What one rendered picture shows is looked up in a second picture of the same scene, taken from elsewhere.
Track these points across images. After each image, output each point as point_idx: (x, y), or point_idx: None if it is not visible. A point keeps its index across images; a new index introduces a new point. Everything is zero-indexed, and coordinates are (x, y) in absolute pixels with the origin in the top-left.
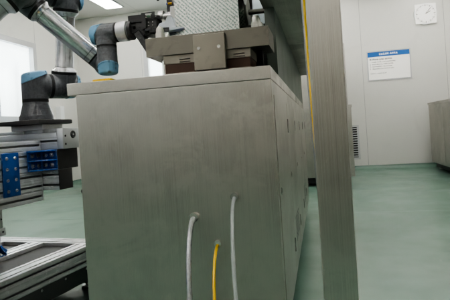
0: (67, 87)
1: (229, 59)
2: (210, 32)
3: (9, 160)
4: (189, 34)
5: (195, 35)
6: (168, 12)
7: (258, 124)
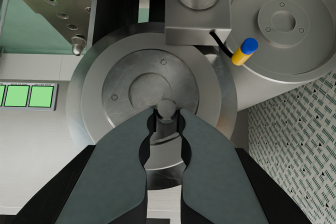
0: None
1: None
2: (30, 3)
3: None
4: None
5: None
6: None
7: None
